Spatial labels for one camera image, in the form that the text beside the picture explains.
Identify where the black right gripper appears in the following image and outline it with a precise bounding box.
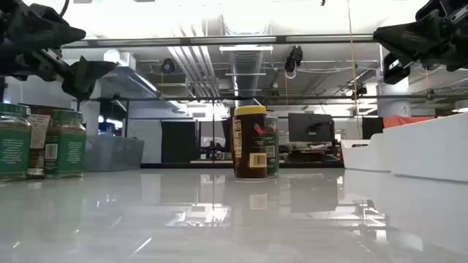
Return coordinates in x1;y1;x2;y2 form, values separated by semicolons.
373;0;468;85

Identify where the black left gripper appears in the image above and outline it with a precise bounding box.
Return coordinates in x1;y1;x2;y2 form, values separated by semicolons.
0;0;118;102

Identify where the brown spice packet white label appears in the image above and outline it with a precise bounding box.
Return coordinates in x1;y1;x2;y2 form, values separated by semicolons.
27;113;51;179

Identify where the green lid spice jar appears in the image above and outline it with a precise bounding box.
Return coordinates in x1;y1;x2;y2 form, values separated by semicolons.
0;103;32;182
44;109;87;179
265;111;281;178

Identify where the yellow lid spice jar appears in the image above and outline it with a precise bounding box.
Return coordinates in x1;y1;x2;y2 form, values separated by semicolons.
232;105;269;180

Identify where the white round column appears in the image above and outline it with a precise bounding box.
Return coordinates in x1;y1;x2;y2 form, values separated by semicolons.
377;78;412;118

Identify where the red cloth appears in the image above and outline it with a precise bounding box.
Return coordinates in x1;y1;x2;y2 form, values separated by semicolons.
382;115;437;129

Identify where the black cabinet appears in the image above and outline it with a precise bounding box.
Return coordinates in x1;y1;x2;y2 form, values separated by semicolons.
361;116;384;140

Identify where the white plastic bin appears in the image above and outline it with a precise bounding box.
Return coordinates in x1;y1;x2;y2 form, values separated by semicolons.
382;112;468;183
340;132;392;172

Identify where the white partition panel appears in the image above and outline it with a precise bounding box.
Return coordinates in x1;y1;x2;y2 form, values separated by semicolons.
127;119;162;164

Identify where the black computer monitor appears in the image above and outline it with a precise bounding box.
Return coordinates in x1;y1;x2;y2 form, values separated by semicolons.
287;113;335;144

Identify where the cluttered background desk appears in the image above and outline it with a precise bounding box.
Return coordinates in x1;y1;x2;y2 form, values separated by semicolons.
284;142;343;164

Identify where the black partition panel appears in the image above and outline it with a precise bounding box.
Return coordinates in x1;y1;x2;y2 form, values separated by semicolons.
160;120;198;164

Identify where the grey overhead crossbar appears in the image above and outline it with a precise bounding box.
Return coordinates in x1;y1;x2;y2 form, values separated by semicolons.
61;34;377;49

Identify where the white ceiling light fixture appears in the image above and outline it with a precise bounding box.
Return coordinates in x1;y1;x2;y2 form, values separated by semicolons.
219;45;274;52

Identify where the dark grey cover cloth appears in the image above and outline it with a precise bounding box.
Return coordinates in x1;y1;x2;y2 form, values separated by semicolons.
221;117;235;153

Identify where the yellow hanging cord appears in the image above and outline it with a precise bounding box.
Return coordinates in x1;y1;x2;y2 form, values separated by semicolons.
346;0;363;140

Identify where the black background scaffold frame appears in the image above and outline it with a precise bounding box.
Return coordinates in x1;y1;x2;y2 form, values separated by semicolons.
75;94;468;164

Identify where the black ceiling-hung camera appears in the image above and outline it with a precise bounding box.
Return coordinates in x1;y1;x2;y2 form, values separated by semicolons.
284;45;304;80

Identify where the silver ribbed ventilation duct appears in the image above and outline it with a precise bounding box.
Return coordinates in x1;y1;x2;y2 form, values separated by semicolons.
228;49;265;107

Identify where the black aluminium table frame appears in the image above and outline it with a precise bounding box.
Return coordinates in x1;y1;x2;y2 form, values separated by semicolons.
140;162;345;169

